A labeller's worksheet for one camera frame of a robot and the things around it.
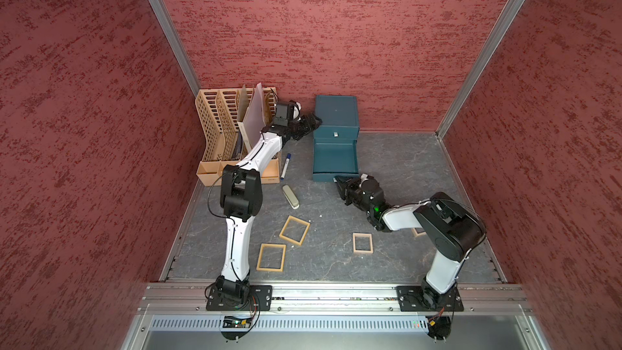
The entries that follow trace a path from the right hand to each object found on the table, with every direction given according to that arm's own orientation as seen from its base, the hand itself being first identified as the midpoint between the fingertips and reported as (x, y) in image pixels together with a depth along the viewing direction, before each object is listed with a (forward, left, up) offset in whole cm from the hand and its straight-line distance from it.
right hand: (332, 181), depth 91 cm
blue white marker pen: (+14, +20, -9) cm, 26 cm away
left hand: (+20, +6, +9) cm, 23 cm away
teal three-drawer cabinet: (+16, -2, +7) cm, 17 cm away
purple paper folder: (+17, +29, +16) cm, 37 cm away
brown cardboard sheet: (+27, +35, +17) cm, 47 cm away
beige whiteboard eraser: (-2, +17, -7) cm, 18 cm away
